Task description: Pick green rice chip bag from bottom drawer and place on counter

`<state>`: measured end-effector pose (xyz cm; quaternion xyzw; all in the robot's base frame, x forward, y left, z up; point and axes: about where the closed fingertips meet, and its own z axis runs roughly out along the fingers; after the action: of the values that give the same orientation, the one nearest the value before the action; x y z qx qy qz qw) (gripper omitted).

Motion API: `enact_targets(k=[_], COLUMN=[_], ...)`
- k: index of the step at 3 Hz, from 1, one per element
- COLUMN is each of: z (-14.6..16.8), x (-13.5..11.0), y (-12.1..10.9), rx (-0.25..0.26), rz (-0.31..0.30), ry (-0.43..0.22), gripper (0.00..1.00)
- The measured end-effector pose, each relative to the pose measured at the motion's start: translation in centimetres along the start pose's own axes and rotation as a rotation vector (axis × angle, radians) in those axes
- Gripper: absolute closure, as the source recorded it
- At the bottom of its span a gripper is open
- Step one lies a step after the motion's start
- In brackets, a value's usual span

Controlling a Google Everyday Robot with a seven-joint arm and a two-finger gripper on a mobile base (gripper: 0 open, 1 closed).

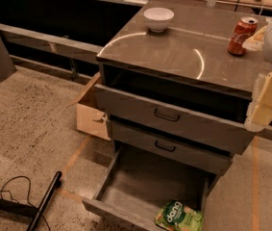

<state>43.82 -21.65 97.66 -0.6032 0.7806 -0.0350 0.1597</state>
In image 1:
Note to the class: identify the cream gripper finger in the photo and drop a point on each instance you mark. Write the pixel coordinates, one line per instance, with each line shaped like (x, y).
(259, 113)
(255, 42)

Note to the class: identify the green rice chip bag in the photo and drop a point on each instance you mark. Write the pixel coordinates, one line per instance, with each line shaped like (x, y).
(176, 216)

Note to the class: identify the grey top drawer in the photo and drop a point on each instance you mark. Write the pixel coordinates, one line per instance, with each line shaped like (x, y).
(176, 121)

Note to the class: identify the grey drawer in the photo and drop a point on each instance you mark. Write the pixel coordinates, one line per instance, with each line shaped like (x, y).
(176, 121)
(138, 183)
(178, 151)

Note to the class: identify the grey drawer cabinet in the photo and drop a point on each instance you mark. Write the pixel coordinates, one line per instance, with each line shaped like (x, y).
(187, 65)

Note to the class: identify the grey middle drawer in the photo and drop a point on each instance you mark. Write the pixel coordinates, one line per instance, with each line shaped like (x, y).
(178, 151)

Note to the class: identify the grey bottom drawer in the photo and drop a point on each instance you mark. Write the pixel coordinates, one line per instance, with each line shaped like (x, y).
(138, 183)

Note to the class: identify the red coca-cola can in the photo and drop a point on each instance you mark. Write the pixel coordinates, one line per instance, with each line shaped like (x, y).
(244, 28)

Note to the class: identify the white ceramic bowl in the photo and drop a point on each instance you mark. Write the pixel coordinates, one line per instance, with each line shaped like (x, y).
(158, 19)

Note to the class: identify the cardboard box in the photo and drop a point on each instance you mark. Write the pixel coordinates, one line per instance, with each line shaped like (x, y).
(90, 119)

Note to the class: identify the black metal pole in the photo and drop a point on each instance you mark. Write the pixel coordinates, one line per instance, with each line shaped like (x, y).
(55, 183)

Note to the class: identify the grey metal rail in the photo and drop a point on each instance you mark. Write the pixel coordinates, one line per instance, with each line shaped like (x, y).
(66, 47)

